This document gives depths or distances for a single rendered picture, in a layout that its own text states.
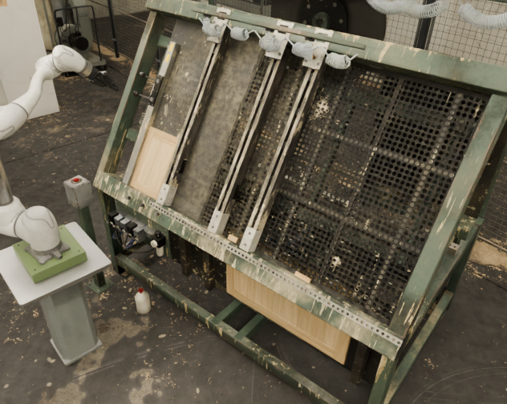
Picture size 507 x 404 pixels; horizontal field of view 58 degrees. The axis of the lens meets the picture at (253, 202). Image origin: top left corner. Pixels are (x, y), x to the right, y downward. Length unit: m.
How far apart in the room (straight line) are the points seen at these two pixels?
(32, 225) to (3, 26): 3.90
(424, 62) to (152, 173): 1.70
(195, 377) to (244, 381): 0.30
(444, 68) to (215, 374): 2.15
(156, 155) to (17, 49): 3.62
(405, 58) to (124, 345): 2.41
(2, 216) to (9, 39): 3.80
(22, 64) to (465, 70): 5.23
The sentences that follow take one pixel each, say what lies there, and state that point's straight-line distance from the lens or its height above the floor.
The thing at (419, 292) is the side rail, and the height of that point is 1.08.
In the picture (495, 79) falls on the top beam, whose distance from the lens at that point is 2.14.
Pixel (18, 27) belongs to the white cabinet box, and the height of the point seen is 1.10.
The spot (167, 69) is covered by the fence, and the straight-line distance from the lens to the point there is 3.02.
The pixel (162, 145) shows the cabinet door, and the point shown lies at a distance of 2.93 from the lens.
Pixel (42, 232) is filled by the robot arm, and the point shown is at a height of 1.00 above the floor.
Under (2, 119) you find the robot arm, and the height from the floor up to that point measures 1.63.
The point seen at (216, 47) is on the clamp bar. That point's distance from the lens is 2.78.
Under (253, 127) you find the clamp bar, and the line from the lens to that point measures 2.48.
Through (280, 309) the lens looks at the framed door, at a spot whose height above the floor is 0.38.
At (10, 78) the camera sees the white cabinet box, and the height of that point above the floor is 0.54.
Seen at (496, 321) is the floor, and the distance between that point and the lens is 3.78.
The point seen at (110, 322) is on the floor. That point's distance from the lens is 3.41.
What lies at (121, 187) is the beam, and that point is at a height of 0.88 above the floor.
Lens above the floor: 2.51
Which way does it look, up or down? 35 degrees down
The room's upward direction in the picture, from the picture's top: 2 degrees clockwise
